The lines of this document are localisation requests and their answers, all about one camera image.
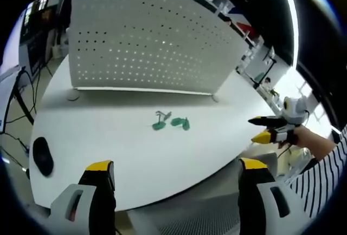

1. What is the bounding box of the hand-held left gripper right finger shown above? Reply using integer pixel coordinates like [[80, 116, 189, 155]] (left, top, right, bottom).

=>
[[237, 158, 310, 235]]

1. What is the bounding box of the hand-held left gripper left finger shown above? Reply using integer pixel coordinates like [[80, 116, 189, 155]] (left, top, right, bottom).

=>
[[50, 160, 117, 235]]

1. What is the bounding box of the white perforated mounting plate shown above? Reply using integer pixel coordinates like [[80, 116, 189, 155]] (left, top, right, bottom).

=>
[[66, 0, 241, 102]]

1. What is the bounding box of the person's right hand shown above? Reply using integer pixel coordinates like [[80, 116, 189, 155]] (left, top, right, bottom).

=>
[[277, 128, 301, 149]]

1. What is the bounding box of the black computer mouse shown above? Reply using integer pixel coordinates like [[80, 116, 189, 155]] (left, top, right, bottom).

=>
[[33, 136, 54, 177]]

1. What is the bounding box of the person's striped sleeve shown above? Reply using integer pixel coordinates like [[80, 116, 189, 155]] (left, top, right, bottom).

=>
[[283, 126, 347, 219]]

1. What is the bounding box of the black cable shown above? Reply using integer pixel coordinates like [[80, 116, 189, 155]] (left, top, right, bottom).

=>
[[4, 66, 38, 127]]

